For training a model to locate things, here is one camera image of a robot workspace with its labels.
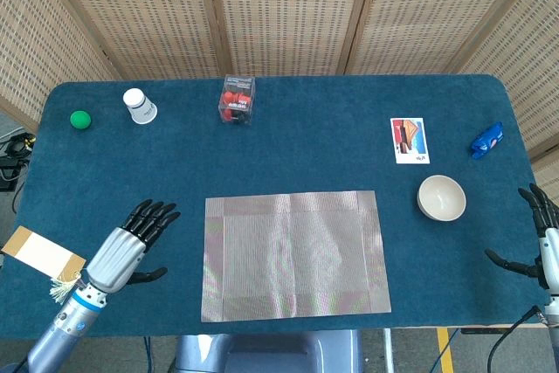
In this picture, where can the blue-grey robot torso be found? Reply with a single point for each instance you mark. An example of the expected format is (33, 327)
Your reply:
(271, 353)

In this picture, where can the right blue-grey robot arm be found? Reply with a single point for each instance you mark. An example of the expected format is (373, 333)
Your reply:
(552, 329)

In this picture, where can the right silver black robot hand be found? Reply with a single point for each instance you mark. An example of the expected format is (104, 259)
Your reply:
(551, 255)

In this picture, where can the white paper cup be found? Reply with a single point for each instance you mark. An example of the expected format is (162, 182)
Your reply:
(140, 108)

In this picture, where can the photo card with white border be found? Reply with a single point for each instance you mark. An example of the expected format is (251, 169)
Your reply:
(409, 139)

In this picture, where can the cream ceramic bowl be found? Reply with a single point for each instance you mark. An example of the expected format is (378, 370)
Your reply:
(441, 198)

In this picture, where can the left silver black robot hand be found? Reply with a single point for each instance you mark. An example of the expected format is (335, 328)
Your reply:
(115, 259)

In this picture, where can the white table leg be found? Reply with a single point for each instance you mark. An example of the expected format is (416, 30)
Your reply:
(388, 351)

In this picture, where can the blue snack packet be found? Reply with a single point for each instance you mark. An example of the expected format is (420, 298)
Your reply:
(487, 140)

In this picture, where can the clear box with red pieces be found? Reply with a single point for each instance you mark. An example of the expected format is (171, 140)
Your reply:
(236, 102)

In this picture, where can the beige woven placemat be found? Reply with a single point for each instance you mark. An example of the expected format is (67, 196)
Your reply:
(297, 255)

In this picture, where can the blue felt table cover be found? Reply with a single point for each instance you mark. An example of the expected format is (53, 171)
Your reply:
(305, 150)

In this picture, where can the green ball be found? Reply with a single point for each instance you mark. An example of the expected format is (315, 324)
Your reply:
(80, 120)

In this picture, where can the brown white bookmark with tassel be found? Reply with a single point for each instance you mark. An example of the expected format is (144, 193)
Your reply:
(39, 253)

